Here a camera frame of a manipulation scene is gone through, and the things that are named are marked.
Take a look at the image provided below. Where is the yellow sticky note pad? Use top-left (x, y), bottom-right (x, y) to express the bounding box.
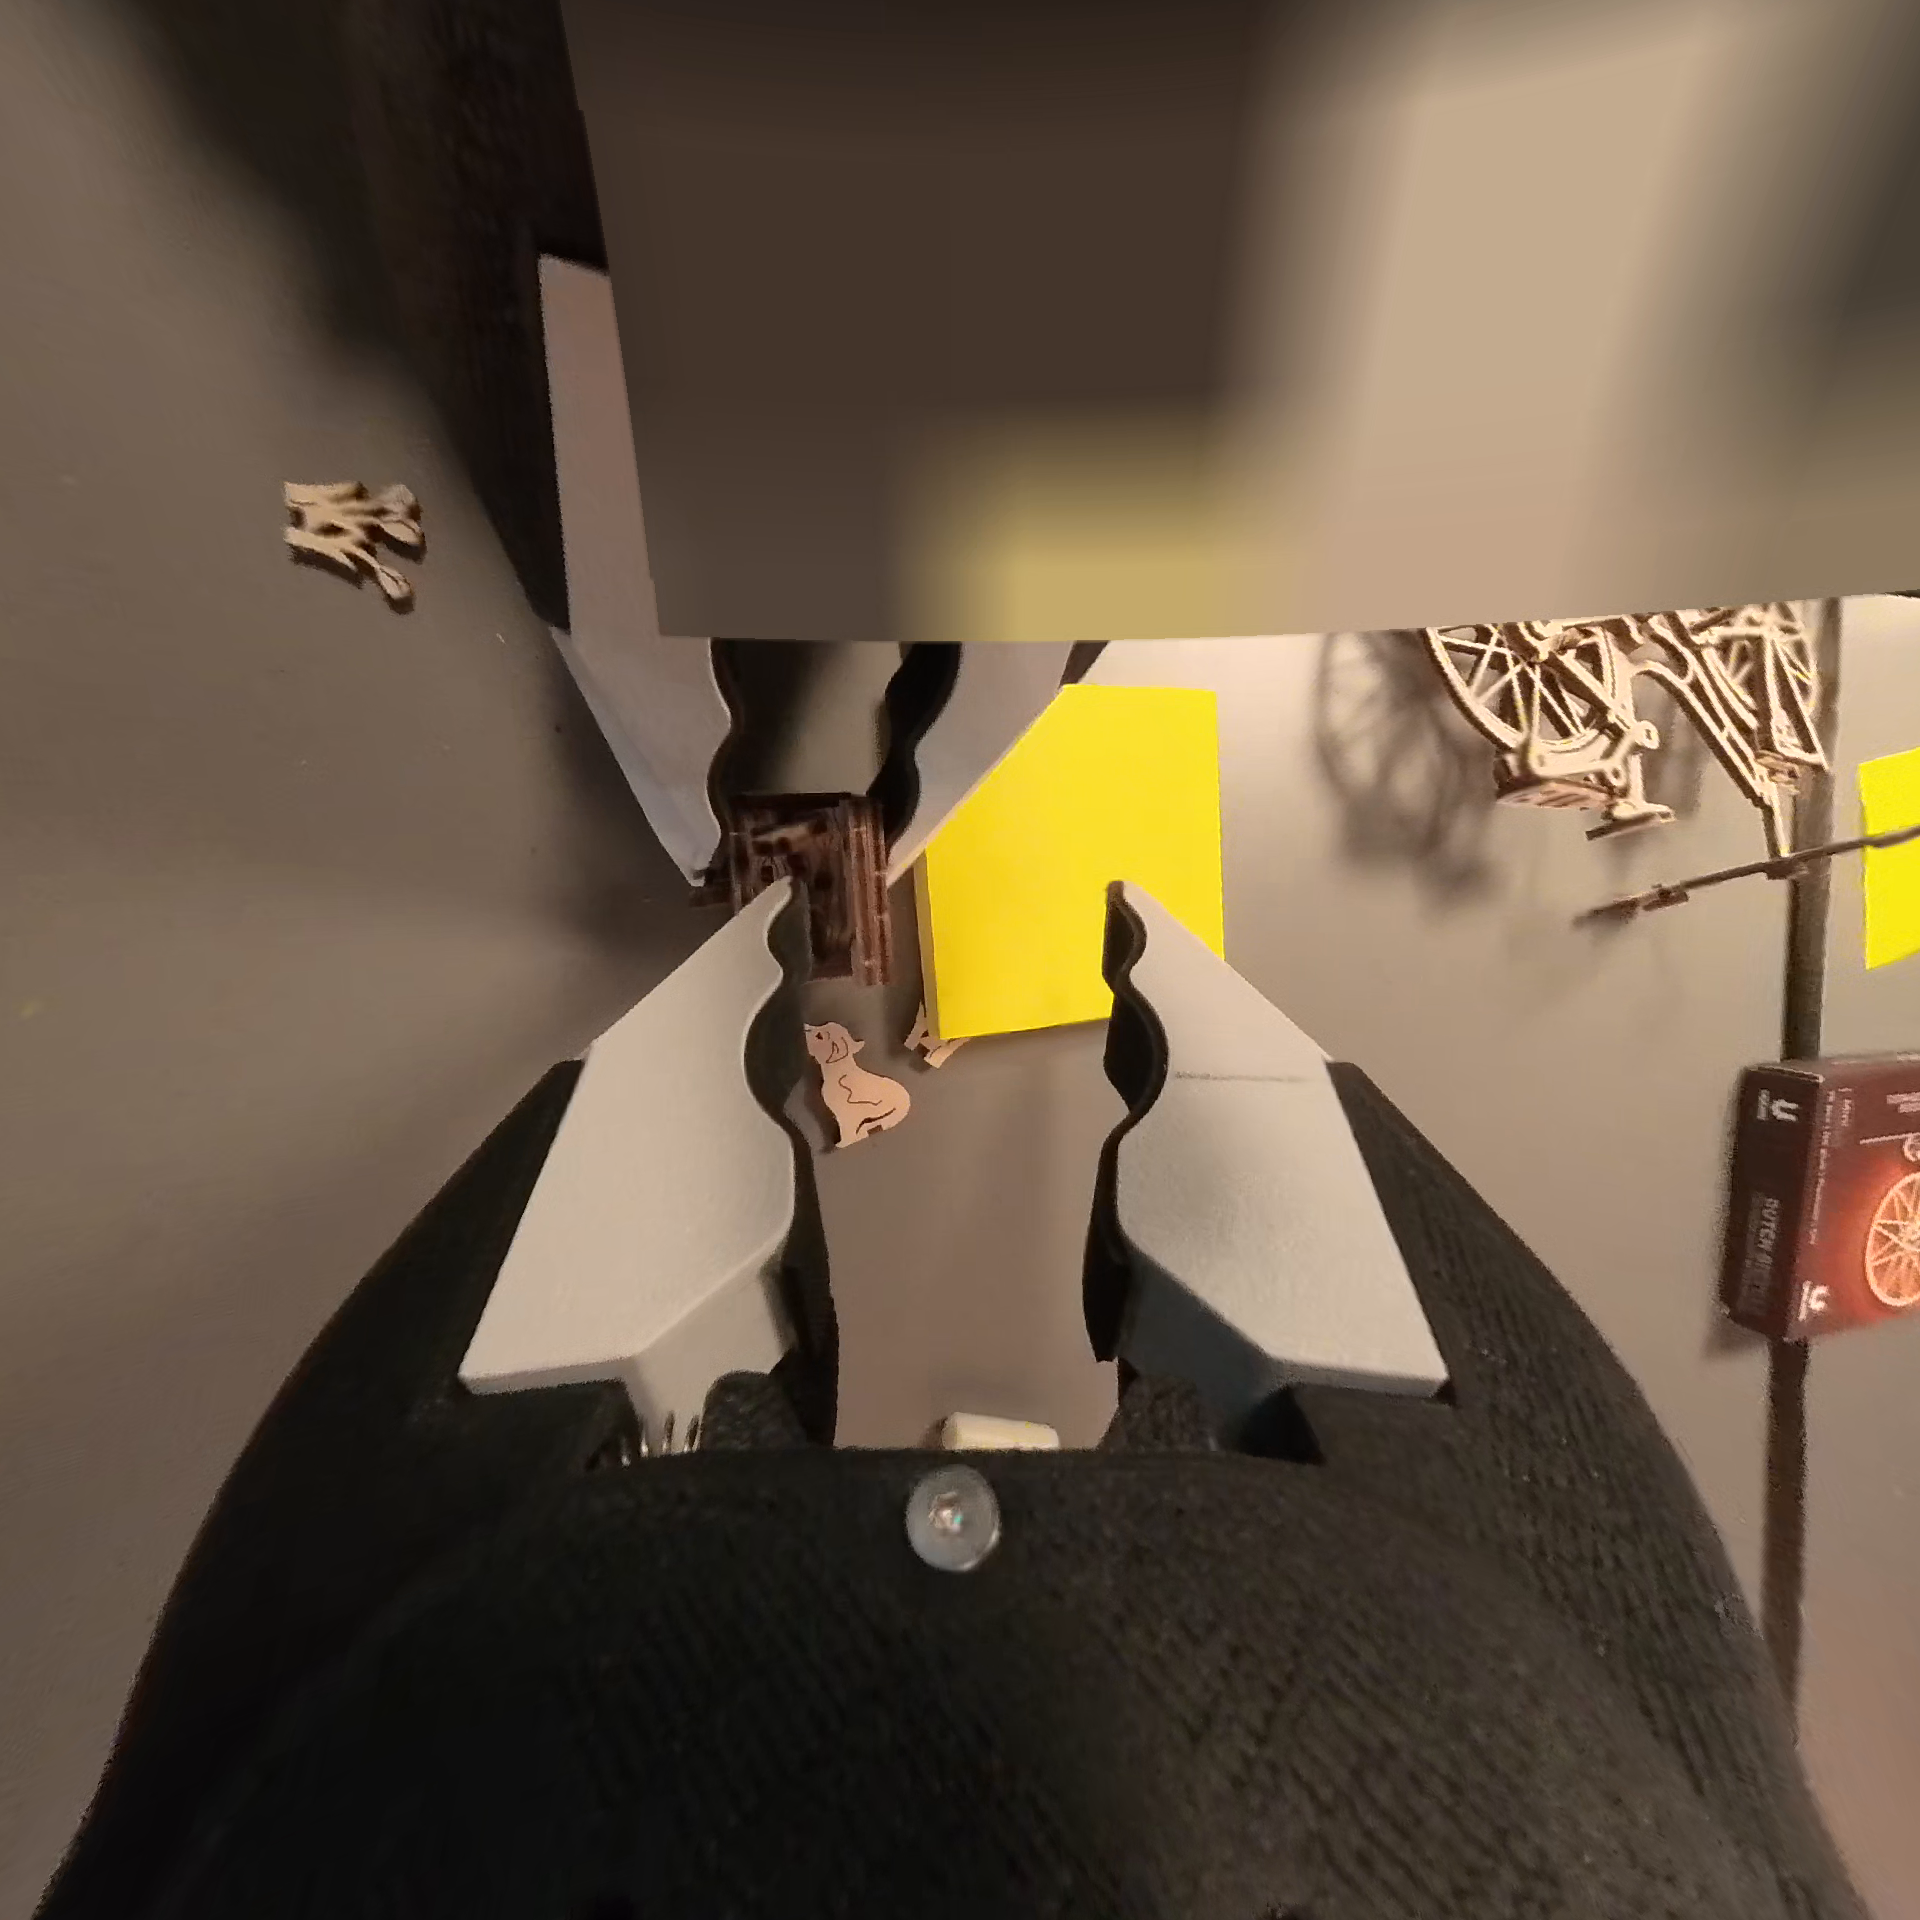
top-left (915, 687), bottom-right (1227, 1041)

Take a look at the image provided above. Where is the model kit box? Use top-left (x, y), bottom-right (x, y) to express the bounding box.
top-left (1716, 1055), bottom-right (1920, 1341)

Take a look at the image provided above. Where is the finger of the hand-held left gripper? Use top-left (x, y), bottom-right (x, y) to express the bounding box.
top-left (878, 641), bottom-right (1114, 889)
top-left (538, 251), bottom-right (745, 888)

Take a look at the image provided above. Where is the small wooden figure piece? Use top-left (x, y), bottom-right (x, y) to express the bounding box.
top-left (802, 1020), bottom-right (915, 1154)

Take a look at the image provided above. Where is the wooden bicycle model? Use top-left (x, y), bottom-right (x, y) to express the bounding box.
top-left (1418, 597), bottom-right (1920, 924)

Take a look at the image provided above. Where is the small wooden crate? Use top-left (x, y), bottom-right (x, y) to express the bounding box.
top-left (697, 787), bottom-right (894, 987)

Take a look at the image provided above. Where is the yellow paper sheet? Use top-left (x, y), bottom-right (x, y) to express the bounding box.
top-left (1856, 751), bottom-right (1920, 969)

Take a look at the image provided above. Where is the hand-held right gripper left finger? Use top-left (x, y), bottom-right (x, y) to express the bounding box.
top-left (454, 877), bottom-right (842, 1450)

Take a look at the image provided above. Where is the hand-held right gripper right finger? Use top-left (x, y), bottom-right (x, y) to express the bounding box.
top-left (1083, 881), bottom-right (1456, 1466)

